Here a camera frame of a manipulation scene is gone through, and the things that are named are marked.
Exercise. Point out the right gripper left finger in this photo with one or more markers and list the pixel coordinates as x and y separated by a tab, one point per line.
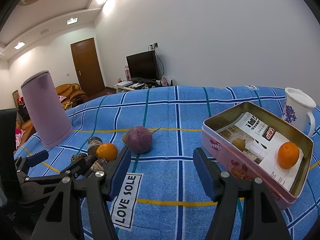
61	217

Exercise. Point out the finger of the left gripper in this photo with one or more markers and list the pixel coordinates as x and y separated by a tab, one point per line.
78	167
24	164

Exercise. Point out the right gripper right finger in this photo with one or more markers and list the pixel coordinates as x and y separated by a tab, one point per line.
261	217

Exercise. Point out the cut sugarcane piece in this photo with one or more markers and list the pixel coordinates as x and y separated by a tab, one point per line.
98	165

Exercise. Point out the orange tangerine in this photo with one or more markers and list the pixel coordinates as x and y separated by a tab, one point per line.
108	151

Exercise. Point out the purple round radish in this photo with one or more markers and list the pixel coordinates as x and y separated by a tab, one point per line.
138	139

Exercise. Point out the orange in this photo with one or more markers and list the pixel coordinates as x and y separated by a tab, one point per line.
288	155

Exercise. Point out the small brown longan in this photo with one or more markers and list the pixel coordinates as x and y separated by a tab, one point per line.
239	143

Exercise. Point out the orange leather sofa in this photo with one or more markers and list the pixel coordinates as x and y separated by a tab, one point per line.
71	95

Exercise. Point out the printed paper in tin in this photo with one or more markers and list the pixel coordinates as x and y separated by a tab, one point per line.
262	145

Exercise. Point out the pink metal tin box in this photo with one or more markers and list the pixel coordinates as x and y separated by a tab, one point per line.
239	164

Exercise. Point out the brown wooden door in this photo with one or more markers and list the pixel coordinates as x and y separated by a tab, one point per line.
87	66

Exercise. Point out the blue plaid tablecloth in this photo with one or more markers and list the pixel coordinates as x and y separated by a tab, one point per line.
167	198

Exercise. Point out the white tv stand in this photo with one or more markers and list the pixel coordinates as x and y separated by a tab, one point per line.
127	86

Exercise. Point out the black television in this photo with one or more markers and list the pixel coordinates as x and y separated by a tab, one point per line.
143	66

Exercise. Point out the white floral mug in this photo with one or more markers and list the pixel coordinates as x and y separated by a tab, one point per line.
298	110

